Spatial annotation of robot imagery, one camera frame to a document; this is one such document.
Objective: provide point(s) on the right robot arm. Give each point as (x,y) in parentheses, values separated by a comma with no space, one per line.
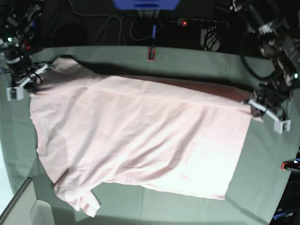
(18,43)

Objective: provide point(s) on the grey-green table cloth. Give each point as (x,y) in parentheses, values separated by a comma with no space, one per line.
(256,187)

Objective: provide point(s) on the right red black clamp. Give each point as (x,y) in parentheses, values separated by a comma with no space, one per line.
(293,166)

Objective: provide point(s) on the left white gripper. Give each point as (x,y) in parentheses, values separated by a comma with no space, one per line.
(258,110)

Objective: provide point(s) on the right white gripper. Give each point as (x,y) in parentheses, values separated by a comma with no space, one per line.
(29,82)

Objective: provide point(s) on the white bin corner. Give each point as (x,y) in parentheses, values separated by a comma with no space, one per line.
(26,209)

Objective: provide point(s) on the blue box on stand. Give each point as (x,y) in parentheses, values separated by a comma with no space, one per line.
(146,4)

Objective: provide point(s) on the centre red black clamp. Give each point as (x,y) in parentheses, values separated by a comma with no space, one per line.
(151,53)

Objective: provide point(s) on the red black clamp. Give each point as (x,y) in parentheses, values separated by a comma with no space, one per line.
(151,53)
(293,166)

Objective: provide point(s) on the black power strip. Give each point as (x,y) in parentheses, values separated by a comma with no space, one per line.
(204,23)

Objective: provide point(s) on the pink t-shirt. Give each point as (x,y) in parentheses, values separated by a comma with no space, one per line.
(167,135)

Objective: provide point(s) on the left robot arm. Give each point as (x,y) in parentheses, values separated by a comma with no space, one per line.
(275,92)

